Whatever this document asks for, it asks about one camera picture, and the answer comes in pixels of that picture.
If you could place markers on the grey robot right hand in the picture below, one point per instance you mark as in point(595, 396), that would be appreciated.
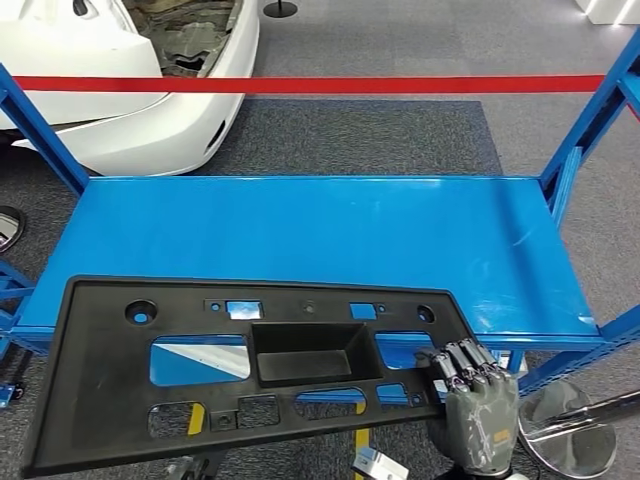
point(480, 417)

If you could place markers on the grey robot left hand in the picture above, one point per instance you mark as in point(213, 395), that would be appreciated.
point(198, 470)

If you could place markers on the black plastic licence plate bracket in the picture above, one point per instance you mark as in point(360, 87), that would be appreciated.
point(100, 371)

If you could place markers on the long blue metal shelf rack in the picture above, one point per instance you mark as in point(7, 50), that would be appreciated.
point(350, 232)

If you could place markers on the white car body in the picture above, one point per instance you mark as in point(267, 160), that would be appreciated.
point(125, 139)

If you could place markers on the chrome round stanchion base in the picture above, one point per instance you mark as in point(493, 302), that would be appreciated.
point(10, 228)

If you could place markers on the red barrier belt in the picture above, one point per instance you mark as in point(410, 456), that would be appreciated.
point(350, 85)

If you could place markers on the black round stanchion base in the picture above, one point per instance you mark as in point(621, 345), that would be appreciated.
point(280, 10)

